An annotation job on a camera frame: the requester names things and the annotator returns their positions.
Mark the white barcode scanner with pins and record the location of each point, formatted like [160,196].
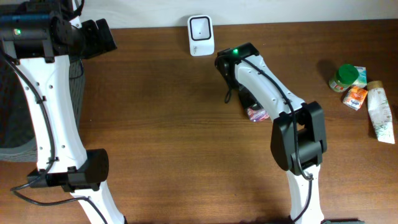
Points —
[201,36]

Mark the red purple snack pack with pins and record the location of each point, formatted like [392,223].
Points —
[257,115]

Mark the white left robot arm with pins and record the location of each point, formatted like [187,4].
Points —
[39,41]

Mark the small green tissue pack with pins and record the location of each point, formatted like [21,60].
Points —
[361,81]

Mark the grey plastic basket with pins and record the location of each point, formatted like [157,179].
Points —
[18,142]

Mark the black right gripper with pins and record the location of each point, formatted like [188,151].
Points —
[246,101]

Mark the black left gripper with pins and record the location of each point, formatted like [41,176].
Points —
[98,46]

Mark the small orange box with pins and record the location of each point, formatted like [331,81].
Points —
[355,97]

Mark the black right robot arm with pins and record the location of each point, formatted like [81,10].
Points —
[298,138]

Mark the green lid jar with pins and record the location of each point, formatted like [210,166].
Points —
[344,77]

